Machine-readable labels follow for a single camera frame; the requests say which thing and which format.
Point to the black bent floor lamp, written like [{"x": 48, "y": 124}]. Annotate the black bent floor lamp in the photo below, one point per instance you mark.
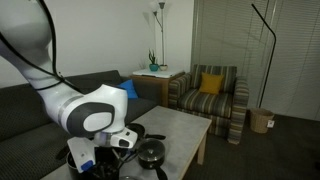
[{"x": 270, "y": 60}]

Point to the small glass lid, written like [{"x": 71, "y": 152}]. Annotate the small glass lid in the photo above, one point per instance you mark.
[{"x": 151, "y": 149}]

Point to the wicker waste basket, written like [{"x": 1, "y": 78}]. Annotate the wicker waste basket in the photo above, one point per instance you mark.
[{"x": 260, "y": 120}]

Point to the dark grey fabric sofa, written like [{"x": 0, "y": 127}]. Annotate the dark grey fabric sofa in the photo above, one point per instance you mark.
[{"x": 20, "y": 133}]

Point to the small black saucepan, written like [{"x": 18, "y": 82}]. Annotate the small black saucepan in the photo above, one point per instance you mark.
[{"x": 150, "y": 163}]

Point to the small white bowl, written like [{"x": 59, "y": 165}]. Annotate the small white bowl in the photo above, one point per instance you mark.
[{"x": 163, "y": 67}]

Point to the white paper tag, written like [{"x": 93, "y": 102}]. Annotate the white paper tag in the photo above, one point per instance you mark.
[{"x": 270, "y": 124}]

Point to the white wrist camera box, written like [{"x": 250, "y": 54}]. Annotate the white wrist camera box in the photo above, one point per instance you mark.
[{"x": 81, "y": 153}]

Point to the striped armchair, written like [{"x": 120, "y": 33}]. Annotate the striped armchair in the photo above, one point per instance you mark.
[{"x": 208, "y": 101}]

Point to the white floor lamp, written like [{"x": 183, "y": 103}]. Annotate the white floor lamp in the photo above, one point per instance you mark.
[{"x": 162, "y": 33}]

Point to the black frying pan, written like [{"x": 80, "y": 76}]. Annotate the black frying pan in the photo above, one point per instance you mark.
[{"x": 140, "y": 128}]

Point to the white flat board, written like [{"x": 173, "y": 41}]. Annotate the white flat board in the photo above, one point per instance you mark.
[{"x": 158, "y": 73}]

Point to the green potted plant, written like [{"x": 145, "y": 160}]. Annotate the green potted plant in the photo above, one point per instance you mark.
[{"x": 152, "y": 57}]

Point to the grey top coffee table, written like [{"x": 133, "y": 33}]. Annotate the grey top coffee table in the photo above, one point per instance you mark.
[{"x": 181, "y": 130}]

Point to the wooden side table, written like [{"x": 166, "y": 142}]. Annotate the wooden side table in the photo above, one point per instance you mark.
[{"x": 160, "y": 85}]

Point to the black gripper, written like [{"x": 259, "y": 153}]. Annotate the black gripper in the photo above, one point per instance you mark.
[{"x": 106, "y": 160}]

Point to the big black pot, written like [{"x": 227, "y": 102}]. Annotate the big black pot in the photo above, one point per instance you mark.
[{"x": 74, "y": 171}]

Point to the blue throw pillow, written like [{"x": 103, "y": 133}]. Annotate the blue throw pillow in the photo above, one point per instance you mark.
[{"x": 131, "y": 88}]

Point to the teal plant pot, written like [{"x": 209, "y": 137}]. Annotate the teal plant pot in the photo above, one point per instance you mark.
[{"x": 153, "y": 67}]

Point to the yellow cushion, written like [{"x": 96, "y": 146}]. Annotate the yellow cushion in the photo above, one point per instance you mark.
[{"x": 211, "y": 83}]

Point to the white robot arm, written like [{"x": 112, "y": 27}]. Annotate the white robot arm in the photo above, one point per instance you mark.
[{"x": 66, "y": 106}]

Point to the grey window blinds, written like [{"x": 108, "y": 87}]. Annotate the grey window blinds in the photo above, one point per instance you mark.
[{"x": 293, "y": 60}]

